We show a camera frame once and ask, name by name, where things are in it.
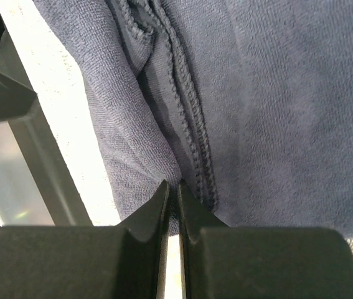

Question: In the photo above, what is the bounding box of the aluminium frame rail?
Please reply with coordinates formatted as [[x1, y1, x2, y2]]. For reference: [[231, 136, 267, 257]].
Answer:
[[0, 122, 54, 226]]

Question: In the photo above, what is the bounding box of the dark grey towel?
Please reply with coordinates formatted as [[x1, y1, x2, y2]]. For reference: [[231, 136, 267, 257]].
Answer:
[[31, 0, 353, 240]]

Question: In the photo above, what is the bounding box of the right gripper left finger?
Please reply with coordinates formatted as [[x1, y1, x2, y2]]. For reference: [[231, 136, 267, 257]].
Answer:
[[0, 182, 169, 298]]

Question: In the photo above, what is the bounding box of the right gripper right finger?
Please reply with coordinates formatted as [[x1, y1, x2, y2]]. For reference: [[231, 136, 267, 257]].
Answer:
[[177, 183, 353, 298]]

